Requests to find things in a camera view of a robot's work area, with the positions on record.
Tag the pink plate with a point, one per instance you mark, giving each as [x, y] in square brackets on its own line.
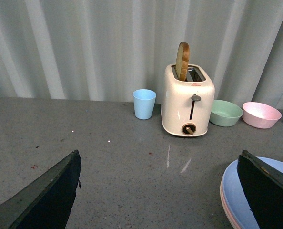
[228, 213]

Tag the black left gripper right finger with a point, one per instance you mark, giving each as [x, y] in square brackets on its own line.
[263, 188]

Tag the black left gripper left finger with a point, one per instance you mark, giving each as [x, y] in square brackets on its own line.
[46, 202]

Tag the slice of toast bread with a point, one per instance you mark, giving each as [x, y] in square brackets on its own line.
[182, 61]

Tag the cream white toaster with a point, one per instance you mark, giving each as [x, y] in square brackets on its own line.
[186, 105]

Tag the pink bowl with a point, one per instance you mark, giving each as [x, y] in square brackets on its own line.
[260, 115]

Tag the light blue plate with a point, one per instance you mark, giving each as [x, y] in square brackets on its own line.
[234, 195]

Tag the light blue plastic cup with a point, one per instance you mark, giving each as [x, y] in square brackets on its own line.
[144, 101]

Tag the mint green bowl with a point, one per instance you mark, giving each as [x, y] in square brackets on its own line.
[225, 113]

